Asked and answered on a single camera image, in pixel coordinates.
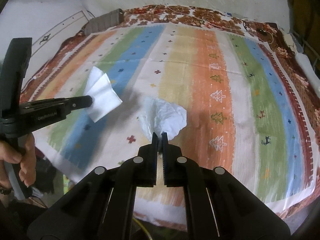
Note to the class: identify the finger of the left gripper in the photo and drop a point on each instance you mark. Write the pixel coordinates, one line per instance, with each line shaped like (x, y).
(78, 102)

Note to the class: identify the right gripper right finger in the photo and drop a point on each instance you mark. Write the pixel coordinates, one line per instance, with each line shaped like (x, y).
(217, 205)

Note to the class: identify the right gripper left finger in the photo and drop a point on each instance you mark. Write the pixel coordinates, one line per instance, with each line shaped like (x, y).
(100, 206)

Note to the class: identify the white paper tissue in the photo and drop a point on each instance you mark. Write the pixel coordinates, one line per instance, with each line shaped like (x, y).
(104, 98)

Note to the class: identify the large white tissue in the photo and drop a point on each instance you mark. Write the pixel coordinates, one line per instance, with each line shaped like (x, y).
(159, 116)

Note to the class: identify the black gold-rimmed trash bin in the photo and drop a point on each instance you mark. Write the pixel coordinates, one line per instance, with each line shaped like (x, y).
(142, 227)

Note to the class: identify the person's left hand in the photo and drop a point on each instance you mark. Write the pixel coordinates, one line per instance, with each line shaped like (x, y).
(27, 162)

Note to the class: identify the white wooden headboard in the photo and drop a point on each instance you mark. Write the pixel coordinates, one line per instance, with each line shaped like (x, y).
(45, 47)

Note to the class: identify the grey ribbed pillow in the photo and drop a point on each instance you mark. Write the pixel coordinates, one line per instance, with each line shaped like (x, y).
(103, 22)

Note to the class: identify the striped colourful blanket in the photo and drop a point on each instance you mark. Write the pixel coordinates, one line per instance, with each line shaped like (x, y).
(244, 112)

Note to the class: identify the floral brown bed sheet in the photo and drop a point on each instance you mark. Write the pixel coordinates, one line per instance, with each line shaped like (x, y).
(206, 19)

